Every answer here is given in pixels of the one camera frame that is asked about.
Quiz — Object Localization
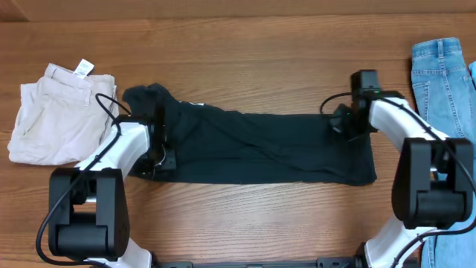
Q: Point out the blue denim jeans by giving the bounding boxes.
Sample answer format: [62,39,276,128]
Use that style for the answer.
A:
[411,37,475,267]

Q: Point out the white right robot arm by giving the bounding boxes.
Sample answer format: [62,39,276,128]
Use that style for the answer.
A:
[316,90,475,267]

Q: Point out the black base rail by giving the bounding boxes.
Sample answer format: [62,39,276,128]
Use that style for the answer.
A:
[152,257,365,268]

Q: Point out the black t-shirt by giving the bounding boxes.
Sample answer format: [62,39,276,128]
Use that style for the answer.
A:
[123,83,377,186]

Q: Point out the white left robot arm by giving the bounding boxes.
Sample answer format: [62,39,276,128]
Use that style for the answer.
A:
[43,115,166,267]

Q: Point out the light blue cloth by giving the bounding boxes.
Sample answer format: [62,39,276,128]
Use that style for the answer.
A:
[469,61,476,86]

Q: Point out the beige folded pants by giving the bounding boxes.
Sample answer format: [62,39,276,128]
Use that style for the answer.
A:
[7,60,117,165]

